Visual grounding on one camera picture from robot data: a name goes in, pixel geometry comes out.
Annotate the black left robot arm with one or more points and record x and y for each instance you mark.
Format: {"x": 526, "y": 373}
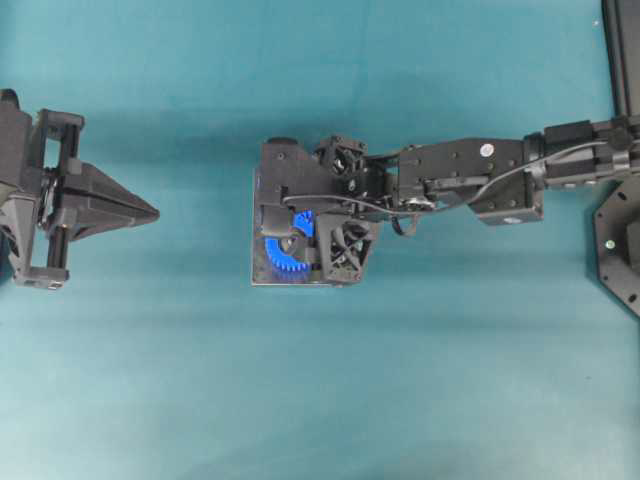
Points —
{"x": 66, "y": 202}

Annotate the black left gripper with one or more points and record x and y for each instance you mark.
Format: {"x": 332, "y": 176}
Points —
{"x": 43, "y": 151}

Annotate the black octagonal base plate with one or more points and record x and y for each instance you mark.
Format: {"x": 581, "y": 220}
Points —
{"x": 615, "y": 227}

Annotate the black aluminium frame rail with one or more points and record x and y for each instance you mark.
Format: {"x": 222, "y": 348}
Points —
{"x": 621, "y": 26}

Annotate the small blue gear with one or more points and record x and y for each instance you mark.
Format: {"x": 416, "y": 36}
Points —
{"x": 303, "y": 224}

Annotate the large blue gear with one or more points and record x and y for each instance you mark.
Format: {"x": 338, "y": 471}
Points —
{"x": 287, "y": 255}

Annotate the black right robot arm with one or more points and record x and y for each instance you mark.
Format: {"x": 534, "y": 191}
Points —
{"x": 502, "y": 181}

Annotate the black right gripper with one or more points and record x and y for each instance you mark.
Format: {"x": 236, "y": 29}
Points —
{"x": 361, "y": 188}

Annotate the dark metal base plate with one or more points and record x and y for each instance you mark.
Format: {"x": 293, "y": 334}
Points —
{"x": 262, "y": 271}

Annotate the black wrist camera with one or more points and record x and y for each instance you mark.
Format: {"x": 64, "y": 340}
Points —
{"x": 286, "y": 169}

